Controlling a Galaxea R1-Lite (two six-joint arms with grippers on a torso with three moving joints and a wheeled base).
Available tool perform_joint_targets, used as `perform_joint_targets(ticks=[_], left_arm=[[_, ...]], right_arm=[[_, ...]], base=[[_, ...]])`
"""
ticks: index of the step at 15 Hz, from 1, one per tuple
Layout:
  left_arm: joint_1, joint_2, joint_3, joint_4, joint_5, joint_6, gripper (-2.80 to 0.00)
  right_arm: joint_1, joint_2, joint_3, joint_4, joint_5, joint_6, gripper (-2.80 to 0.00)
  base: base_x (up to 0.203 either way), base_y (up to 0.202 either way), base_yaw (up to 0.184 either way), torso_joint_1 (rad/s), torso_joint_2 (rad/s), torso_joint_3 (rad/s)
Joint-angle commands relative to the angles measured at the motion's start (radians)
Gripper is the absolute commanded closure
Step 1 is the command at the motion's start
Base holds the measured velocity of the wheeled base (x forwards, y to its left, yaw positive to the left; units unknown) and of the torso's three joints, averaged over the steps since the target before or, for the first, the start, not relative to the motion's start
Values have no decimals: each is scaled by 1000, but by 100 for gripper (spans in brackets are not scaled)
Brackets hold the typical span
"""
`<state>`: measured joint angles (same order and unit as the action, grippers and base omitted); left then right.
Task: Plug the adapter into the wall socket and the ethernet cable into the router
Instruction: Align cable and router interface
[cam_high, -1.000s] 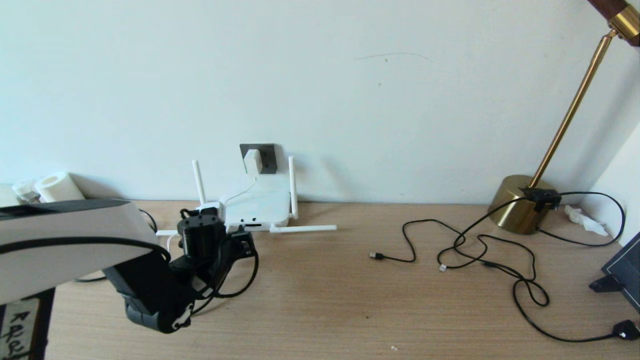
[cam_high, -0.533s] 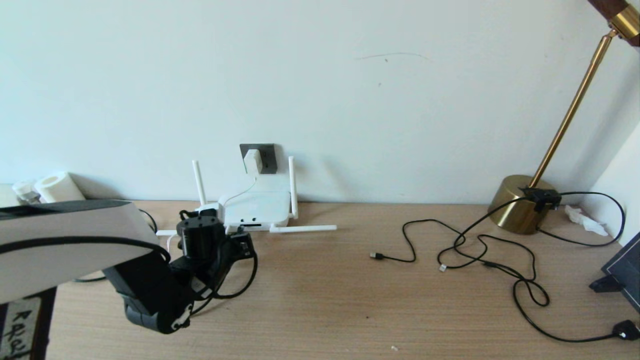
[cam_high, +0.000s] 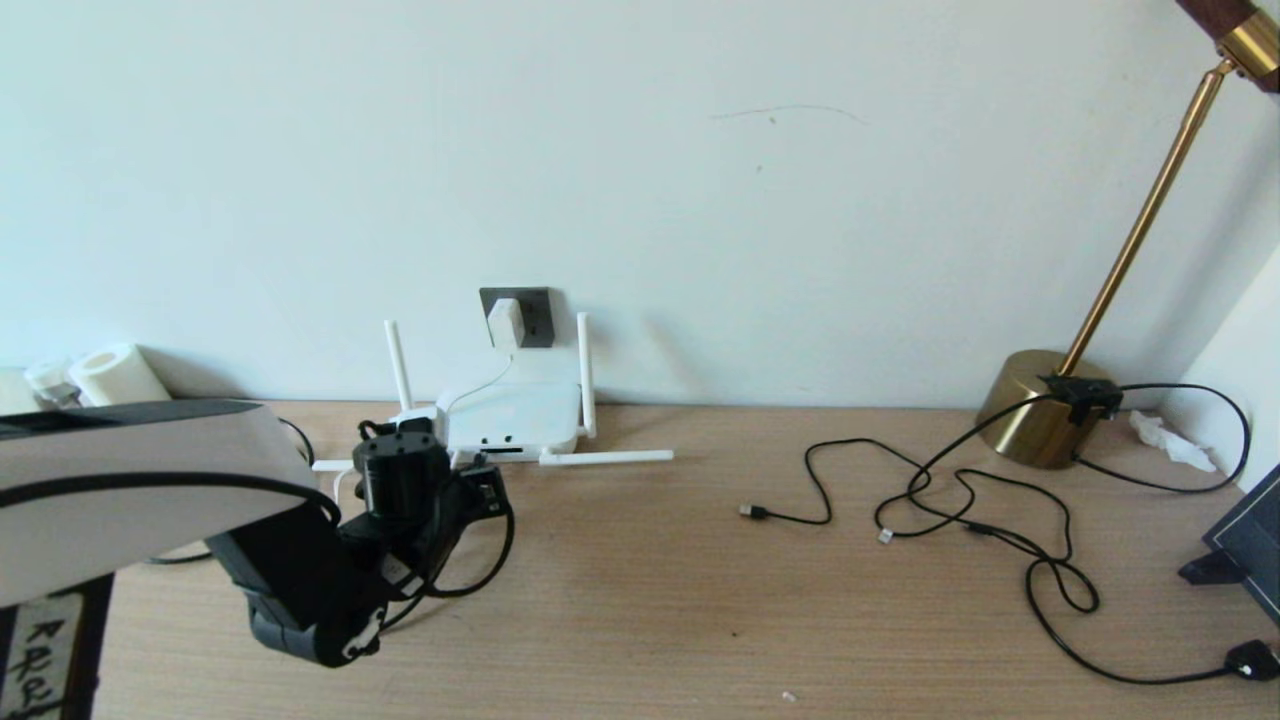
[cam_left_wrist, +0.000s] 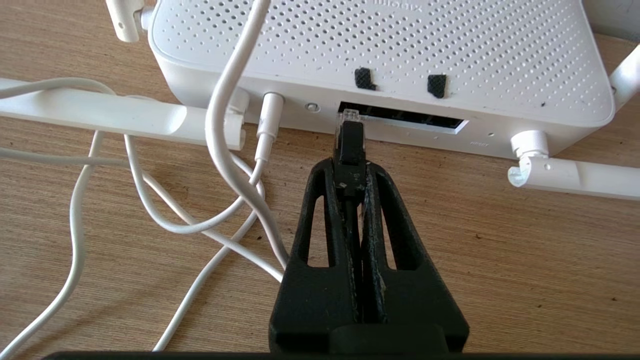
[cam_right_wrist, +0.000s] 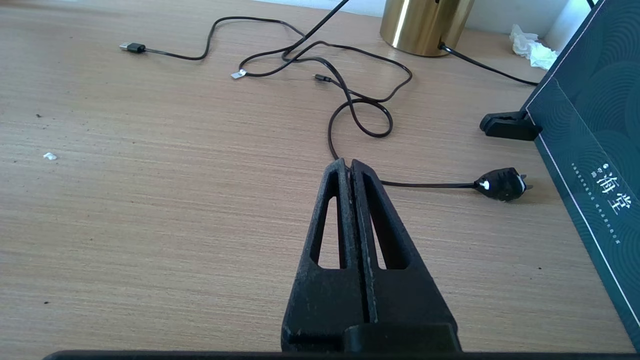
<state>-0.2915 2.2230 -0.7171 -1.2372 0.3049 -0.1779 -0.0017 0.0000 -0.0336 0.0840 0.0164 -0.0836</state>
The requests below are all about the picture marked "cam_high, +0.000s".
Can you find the white power adapter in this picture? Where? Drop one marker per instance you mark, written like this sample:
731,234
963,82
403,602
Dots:
506,322

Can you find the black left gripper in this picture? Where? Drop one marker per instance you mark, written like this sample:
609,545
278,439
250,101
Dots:
478,490

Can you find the grey wall socket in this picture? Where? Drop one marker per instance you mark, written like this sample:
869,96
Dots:
540,318

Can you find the black inline switch box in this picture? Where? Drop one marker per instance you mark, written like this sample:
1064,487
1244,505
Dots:
1080,397

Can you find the white router with four antennas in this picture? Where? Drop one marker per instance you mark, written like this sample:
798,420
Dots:
520,420

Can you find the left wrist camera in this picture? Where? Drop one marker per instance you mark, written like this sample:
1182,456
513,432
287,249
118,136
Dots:
418,415

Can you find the crumpled white tissue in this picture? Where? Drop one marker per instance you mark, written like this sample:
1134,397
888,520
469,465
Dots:
1165,440

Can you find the brass desk lamp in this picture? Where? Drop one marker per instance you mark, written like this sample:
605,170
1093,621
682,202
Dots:
1040,410

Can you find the white paper roll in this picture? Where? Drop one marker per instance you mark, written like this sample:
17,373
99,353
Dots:
115,372

